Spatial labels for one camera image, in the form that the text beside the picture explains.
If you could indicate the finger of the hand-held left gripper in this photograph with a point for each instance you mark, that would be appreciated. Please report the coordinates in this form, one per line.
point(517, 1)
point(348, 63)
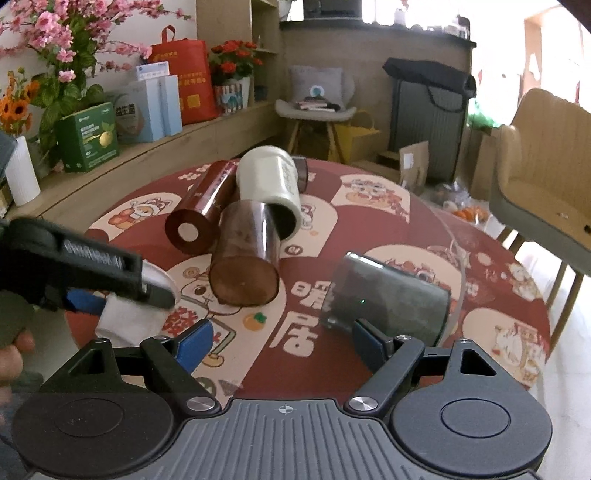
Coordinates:
point(85, 302)
point(106, 267)

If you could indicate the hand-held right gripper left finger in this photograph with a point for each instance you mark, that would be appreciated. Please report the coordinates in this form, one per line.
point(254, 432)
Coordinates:
point(196, 345)

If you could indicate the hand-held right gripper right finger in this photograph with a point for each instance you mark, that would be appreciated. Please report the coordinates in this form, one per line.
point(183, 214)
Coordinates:
point(369, 346)

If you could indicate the grey translucent cup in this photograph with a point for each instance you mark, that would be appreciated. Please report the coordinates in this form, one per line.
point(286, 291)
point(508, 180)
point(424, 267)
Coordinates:
point(383, 295)

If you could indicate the small white cup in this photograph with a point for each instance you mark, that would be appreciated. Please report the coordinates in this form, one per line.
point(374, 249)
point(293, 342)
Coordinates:
point(134, 323)

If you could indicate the wide brown translucent cup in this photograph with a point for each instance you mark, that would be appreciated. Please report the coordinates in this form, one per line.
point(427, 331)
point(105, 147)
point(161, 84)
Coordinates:
point(244, 251)

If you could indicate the slim brown translucent cup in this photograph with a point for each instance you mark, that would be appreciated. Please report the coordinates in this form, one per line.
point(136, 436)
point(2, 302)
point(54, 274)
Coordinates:
point(207, 194)

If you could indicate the large cream cup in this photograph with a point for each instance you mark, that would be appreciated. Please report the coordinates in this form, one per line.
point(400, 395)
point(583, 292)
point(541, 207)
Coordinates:
point(268, 180)

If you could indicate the small dark brown cup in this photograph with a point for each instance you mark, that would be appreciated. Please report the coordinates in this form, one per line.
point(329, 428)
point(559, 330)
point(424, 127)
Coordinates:
point(301, 174)

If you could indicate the person's left hand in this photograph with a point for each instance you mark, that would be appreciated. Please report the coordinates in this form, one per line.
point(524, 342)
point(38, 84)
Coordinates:
point(11, 364)

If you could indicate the white paper roll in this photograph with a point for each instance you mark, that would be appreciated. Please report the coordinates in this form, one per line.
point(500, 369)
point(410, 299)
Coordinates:
point(21, 175)

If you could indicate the dark grey box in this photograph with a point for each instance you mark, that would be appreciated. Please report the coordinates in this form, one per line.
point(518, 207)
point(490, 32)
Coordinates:
point(7, 159)

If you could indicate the wooden ledge bench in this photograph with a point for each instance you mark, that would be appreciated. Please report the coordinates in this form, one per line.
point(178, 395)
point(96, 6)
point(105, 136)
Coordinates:
point(152, 161)

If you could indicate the clear glass turntable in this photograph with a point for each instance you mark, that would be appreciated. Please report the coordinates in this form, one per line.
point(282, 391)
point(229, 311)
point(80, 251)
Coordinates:
point(443, 240)

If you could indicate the green carton box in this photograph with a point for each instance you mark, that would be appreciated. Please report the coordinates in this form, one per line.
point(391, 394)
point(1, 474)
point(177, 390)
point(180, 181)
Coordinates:
point(87, 138)

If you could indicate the orange artificial sunflowers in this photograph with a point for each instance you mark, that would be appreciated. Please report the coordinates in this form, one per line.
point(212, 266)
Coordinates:
point(18, 108)

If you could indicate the white box with green print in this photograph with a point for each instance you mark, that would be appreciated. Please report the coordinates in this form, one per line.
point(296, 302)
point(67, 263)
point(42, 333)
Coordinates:
point(127, 117)

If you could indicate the light blue carton box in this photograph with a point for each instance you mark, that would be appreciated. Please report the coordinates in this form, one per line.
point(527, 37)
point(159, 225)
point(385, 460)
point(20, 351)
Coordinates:
point(150, 110)

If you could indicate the bag of oranges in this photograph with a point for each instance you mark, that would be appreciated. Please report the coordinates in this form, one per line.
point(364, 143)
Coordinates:
point(471, 213)

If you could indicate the narrow light blue box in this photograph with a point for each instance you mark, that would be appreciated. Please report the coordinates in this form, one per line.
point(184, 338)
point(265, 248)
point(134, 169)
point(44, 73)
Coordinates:
point(171, 106)

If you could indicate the brown cardboard box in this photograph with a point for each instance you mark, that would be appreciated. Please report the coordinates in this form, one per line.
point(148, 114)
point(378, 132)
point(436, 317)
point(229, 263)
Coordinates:
point(415, 164)

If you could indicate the yellow paper bag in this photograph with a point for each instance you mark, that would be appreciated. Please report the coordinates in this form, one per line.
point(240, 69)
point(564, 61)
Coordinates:
point(358, 138)

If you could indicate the red tote bag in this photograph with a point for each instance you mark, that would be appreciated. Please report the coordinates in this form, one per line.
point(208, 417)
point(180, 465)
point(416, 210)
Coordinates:
point(194, 78)

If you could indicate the grey ribbed suitcase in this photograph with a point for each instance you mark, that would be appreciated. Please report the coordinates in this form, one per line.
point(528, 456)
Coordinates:
point(425, 138)

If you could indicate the grey shell chair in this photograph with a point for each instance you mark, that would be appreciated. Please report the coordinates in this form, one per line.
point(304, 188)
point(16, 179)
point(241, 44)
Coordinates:
point(318, 117)

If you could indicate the potted red flowers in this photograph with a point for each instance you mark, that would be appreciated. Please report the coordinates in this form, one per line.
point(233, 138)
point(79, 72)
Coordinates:
point(233, 69)

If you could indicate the pink artificial blossom branches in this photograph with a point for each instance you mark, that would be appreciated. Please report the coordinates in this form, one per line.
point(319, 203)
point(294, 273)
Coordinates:
point(51, 23)

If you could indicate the beige upholstered chair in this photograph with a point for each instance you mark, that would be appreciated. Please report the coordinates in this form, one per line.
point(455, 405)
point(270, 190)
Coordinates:
point(540, 175)

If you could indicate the stack of books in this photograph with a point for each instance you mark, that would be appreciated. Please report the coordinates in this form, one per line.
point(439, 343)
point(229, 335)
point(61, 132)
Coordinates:
point(316, 105)

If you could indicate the grey cushion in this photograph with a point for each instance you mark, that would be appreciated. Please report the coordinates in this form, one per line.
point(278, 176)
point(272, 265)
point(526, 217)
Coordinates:
point(316, 83)

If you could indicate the wooden shelf cabinet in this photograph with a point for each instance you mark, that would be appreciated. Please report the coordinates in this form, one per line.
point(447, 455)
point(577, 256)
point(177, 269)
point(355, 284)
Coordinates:
point(221, 23)

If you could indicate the black bag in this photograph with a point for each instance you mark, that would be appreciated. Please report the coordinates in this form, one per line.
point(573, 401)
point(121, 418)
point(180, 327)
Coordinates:
point(429, 78)

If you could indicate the wooden bar counter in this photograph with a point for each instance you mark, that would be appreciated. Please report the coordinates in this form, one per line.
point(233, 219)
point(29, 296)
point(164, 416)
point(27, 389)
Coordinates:
point(369, 50)

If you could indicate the black appliance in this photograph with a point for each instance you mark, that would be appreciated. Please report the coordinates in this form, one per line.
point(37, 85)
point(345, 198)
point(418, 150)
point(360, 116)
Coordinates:
point(332, 8)

